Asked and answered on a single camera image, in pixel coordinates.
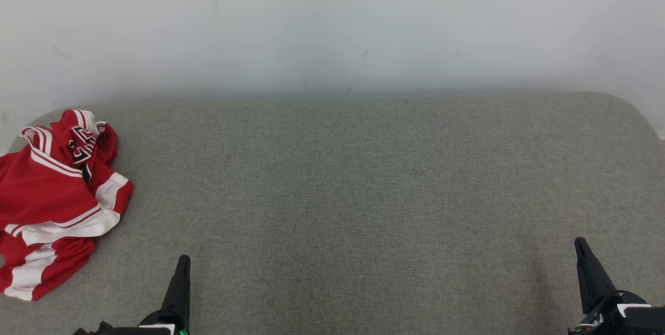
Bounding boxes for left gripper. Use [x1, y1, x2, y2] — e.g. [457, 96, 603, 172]
[138, 255, 191, 335]

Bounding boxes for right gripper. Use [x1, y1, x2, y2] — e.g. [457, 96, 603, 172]
[569, 237, 649, 335]

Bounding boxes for red shorts with white stripes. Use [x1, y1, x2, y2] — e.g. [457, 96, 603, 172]
[0, 234, 97, 302]

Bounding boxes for red white basketball jersey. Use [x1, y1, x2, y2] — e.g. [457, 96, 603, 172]
[0, 109, 134, 246]

